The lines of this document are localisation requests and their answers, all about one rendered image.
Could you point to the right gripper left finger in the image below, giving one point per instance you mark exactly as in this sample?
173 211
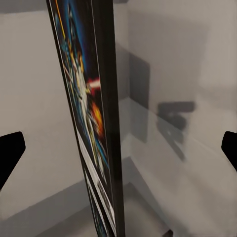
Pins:
12 147

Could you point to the poster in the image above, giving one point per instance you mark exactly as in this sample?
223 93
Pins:
84 36

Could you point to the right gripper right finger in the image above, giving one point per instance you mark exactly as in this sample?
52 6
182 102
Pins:
229 147

